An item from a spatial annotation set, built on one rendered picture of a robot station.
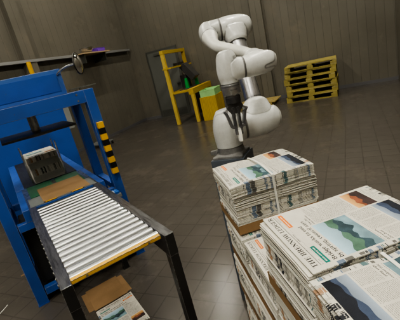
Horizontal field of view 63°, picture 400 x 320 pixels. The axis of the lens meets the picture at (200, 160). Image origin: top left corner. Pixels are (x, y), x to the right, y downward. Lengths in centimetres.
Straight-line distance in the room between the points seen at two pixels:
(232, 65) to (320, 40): 809
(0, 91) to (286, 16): 799
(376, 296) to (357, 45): 900
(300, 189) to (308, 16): 837
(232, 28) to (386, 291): 165
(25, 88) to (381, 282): 259
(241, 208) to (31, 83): 201
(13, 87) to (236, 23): 170
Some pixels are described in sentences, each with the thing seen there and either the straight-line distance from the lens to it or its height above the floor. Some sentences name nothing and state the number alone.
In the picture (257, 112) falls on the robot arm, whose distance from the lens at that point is 186.
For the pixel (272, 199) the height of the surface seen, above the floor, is 95.
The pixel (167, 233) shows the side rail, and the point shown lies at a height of 80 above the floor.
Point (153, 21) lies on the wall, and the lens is 1105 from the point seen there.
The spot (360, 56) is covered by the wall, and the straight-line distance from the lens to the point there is 962.
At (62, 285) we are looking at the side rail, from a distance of 159.
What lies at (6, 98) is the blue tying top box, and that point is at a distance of 283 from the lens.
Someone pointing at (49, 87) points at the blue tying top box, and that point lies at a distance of 286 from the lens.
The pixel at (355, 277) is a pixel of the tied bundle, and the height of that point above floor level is 106.
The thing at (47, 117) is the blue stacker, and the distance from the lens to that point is 507.
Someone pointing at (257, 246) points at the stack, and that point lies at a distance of 134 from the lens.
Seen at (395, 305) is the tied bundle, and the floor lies 106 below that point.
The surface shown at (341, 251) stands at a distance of 87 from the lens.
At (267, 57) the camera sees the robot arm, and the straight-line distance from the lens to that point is 162.
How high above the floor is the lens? 156
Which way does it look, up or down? 17 degrees down
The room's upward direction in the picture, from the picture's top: 13 degrees counter-clockwise
